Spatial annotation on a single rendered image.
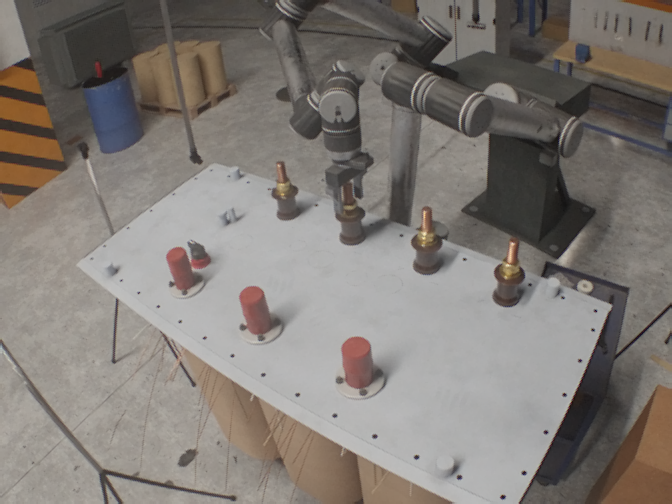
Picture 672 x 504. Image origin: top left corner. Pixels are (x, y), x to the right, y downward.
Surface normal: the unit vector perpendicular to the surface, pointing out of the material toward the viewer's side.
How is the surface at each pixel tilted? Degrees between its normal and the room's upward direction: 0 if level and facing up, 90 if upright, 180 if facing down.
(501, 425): 0
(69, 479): 0
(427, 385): 0
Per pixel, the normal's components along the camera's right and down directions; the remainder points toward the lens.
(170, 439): -0.08, -0.76
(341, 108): -0.05, 0.65
